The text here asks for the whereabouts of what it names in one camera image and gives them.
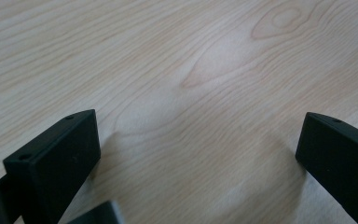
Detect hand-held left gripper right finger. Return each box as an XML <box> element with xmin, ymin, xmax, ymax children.
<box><xmin>295</xmin><ymin>111</ymin><xmax>358</xmax><ymax>224</ymax></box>

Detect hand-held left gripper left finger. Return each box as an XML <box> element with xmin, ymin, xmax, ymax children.
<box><xmin>3</xmin><ymin>108</ymin><xmax>102</xmax><ymax>224</ymax></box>

